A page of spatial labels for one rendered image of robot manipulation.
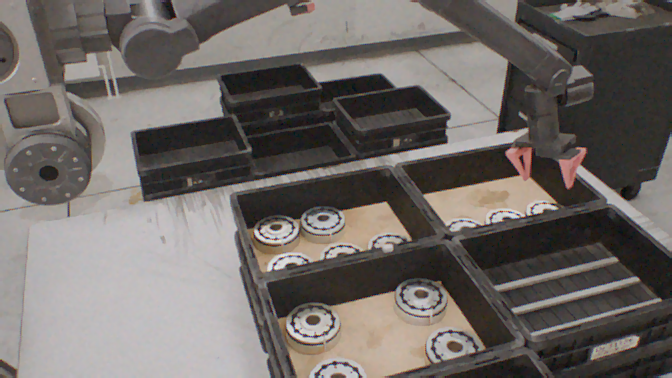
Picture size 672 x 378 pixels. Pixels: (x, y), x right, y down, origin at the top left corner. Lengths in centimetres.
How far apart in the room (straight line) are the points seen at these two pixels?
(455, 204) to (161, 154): 130
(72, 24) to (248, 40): 343
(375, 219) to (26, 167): 76
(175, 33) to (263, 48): 345
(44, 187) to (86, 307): 42
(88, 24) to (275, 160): 180
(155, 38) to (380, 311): 70
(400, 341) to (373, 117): 159
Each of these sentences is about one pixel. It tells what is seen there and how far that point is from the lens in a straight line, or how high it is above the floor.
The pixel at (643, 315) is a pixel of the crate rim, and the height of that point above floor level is 92.
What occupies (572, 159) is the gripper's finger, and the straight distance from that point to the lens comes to 127.
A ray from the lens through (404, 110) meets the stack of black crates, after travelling 274.
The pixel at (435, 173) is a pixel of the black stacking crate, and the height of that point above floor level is 89.
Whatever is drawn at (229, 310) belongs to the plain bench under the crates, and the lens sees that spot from 147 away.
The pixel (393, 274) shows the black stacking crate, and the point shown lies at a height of 88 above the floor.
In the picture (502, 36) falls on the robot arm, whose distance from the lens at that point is 109.
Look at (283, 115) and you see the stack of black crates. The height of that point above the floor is 49.
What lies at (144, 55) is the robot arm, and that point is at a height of 142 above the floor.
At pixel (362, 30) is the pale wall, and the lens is 448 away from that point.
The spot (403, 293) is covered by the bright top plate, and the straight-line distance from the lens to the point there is 126.
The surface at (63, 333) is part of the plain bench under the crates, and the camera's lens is 152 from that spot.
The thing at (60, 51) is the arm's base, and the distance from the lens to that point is 86.
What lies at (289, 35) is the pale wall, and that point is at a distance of 431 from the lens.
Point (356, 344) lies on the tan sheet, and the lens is 121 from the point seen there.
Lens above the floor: 173
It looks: 34 degrees down
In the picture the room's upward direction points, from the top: straight up
